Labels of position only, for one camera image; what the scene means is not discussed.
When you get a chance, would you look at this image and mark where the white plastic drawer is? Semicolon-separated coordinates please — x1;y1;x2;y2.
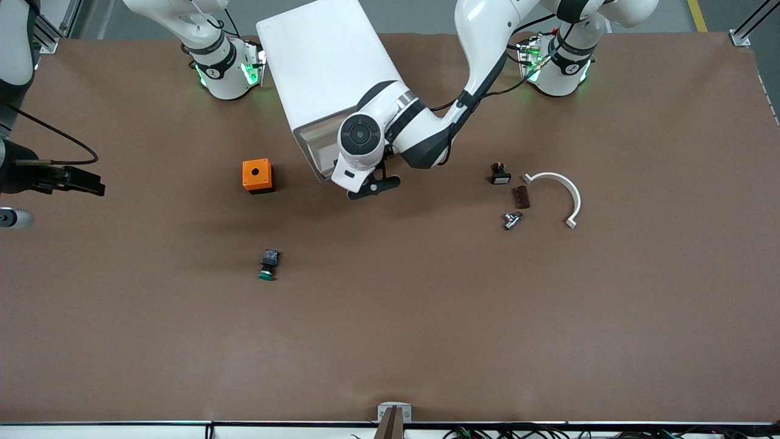
303;125;342;182
297;115;345;141

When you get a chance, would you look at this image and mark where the white drawer cabinet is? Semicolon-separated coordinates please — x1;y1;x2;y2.
256;0;410;184

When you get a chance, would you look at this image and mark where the green mushroom push button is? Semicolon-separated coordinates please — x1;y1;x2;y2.
257;249;282;282

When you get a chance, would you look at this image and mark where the white curved plastic arc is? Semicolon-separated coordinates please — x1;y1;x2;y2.
522;172;582;230

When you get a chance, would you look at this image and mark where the orange button enclosure box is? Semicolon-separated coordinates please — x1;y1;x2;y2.
242;159;275;195

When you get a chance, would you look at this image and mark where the aluminium frame profile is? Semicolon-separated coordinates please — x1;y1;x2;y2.
34;0;84;54
730;0;780;48

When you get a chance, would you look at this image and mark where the grey metal mount bracket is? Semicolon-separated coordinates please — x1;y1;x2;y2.
377;402;413;423

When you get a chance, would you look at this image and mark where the brown upright post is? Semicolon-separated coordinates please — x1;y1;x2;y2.
373;407;406;439

